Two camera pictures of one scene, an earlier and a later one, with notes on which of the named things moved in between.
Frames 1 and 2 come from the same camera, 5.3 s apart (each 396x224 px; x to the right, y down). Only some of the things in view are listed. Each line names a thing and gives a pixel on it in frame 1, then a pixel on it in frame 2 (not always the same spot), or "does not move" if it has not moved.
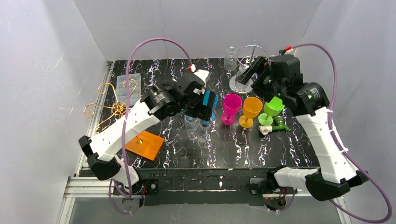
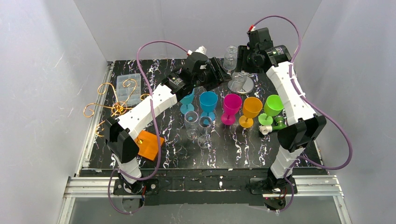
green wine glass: [273, 108] does not move
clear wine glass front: [204, 141] does not move
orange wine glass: [251, 107] does not move
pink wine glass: [232, 103] does not move
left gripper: [200, 103] to [213, 72]
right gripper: [258, 68] to [243, 58]
